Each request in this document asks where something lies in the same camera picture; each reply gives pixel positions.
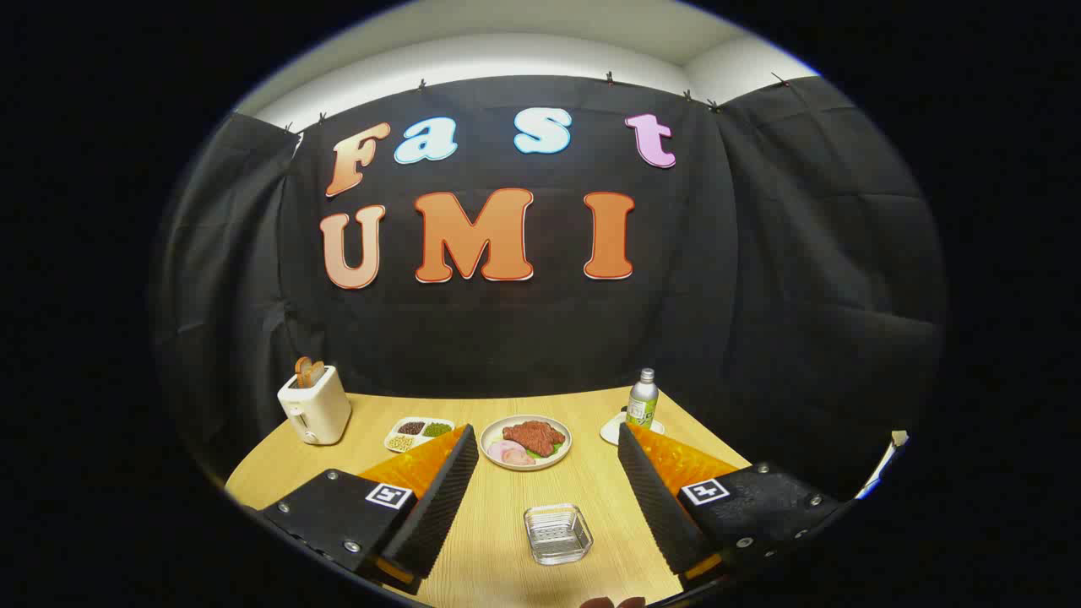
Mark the cream white toaster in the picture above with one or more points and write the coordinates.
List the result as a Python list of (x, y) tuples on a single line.
[(317, 409)]

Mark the round beige food plate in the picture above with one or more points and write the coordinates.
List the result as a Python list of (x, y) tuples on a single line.
[(557, 460)]

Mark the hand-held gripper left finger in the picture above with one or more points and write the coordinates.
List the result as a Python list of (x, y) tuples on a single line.
[(439, 507)]

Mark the green label drink bottle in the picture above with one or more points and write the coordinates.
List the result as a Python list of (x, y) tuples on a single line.
[(642, 405)]

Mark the black backdrop cloth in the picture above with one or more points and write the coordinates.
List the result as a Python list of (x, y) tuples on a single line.
[(524, 329)]

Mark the small white coaster dish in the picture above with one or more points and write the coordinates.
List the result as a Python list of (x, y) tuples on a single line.
[(610, 432)]

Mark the white divided bean dish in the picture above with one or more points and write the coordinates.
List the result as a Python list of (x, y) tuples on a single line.
[(418, 432)]

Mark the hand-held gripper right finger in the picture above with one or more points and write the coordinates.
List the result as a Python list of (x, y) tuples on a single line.
[(659, 507)]

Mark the toasted bread slice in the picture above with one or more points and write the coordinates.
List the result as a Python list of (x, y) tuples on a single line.
[(301, 370), (315, 372)]

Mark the pale pink ham slice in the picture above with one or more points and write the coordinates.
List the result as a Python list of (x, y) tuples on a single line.
[(498, 447)]

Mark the green lettuce leaf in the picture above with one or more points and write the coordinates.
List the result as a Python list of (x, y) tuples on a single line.
[(553, 449)]

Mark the brown steak piece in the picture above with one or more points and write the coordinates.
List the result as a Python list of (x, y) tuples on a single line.
[(534, 435)]

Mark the salmon pink ham slice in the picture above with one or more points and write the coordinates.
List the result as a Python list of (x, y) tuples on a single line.
[(518, 458)]

